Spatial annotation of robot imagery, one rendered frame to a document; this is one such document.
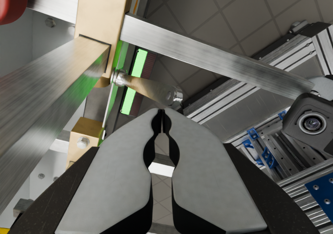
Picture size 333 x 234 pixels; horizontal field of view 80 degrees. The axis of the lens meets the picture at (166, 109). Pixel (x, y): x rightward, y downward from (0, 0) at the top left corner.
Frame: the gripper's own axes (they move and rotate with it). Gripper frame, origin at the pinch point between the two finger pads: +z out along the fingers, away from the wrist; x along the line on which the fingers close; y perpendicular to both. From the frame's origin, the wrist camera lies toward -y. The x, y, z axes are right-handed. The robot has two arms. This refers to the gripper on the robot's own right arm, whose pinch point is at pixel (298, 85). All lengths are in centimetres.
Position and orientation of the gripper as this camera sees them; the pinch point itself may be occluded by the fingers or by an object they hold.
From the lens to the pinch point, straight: 38.5
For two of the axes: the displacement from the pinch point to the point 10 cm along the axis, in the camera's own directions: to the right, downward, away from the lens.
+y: 9.4, 2.8, 1.8
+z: -0.2, -5.0, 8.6
